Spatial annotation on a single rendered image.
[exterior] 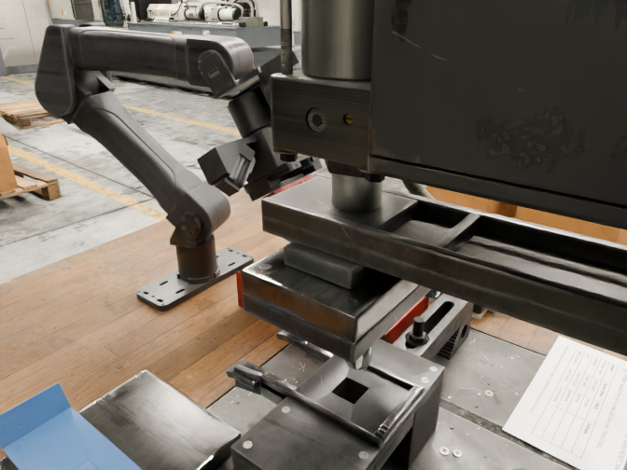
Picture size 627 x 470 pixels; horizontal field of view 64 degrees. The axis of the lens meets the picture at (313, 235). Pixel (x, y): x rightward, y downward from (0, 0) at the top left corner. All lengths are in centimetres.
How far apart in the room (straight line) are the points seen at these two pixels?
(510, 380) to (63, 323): 61
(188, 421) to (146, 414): 5
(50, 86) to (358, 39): 58
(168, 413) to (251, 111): 38
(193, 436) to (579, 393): 44
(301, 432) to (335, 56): 30
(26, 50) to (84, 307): 1108
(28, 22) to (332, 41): 1158
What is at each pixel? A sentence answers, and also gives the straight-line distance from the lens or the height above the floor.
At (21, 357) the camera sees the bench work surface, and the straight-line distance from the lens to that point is 76.
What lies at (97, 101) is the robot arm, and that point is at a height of 119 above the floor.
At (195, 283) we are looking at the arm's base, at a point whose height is 91.
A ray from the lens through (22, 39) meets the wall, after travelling 1180.
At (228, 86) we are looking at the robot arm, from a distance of 67.
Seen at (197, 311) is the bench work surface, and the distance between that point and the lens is 77.
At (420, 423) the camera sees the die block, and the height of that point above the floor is 95.
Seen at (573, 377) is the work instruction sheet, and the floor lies 90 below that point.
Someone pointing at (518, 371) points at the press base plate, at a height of 90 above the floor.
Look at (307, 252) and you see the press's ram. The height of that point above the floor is 116.
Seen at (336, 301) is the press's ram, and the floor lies 114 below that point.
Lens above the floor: 132
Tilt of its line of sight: 25 degrees down
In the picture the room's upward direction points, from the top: straight up
